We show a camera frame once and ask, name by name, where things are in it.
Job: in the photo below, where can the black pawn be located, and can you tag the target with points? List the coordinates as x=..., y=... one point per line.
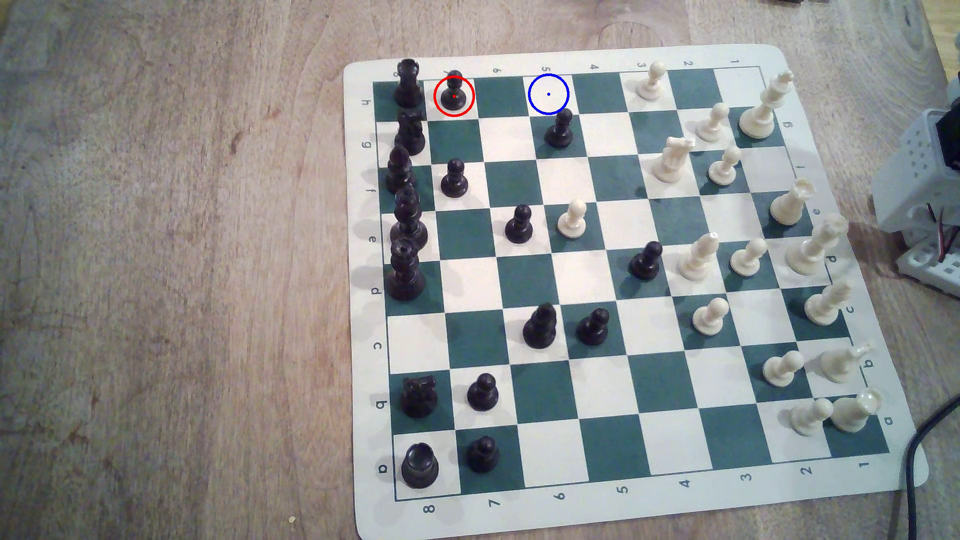
x=645, y=262
x=559, y=132
x=519, y=227
x=455, y=96
x=483, y=457
x=482, y=394
x=593, y=330
x=454, y=181

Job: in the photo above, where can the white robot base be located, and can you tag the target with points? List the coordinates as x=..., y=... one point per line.
x=911, y=172

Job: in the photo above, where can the green white chess mat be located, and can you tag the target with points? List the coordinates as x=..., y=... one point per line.
x=525, y=390

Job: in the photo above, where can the black queen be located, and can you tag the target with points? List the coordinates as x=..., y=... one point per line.
x=405, y=274

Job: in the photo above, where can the black bishop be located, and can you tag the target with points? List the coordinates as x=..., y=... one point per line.
x=399, y=171
x=540, y=328

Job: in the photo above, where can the black king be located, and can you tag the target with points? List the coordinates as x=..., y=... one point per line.
x=409, y=221

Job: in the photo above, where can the black knight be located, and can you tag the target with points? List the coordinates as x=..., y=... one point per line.
x=410, y=133
x=418, y=397

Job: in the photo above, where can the black rook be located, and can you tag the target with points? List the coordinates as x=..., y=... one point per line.
x=407, y=84
x=419, y=466

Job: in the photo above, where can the white pawn d3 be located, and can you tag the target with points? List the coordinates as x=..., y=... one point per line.
x=697, y=259

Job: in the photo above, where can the white knight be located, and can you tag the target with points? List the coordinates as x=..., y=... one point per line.
x=670, y=161
x=840, y=364

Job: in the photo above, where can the white rook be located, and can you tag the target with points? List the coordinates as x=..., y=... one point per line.
x=853, y=412
x=791, y=205

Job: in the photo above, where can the white queen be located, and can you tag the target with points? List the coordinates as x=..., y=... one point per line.
x=761, y=112

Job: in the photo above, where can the white king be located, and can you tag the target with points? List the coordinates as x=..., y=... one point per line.
x=810, y=249

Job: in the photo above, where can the white bishop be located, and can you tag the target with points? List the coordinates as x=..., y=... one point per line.
x=825, y=304

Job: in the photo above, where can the white breadboard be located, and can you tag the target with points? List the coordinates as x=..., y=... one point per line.
x=934, y=270

